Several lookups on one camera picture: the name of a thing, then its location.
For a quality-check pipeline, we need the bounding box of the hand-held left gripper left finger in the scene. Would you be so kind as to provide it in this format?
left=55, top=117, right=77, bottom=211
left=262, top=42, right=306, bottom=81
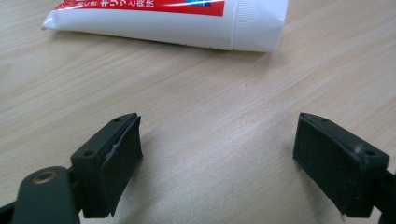
left=70, top=112, right=144, bottom=219

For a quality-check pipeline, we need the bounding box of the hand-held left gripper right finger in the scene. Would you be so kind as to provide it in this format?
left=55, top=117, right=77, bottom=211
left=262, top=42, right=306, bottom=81
left=292, top=112, right=390, bottom=219

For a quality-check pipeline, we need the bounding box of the white and red toothpaste tube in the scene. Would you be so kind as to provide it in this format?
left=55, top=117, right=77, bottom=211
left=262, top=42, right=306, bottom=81
left=41, top=0, right=290, bottom=53

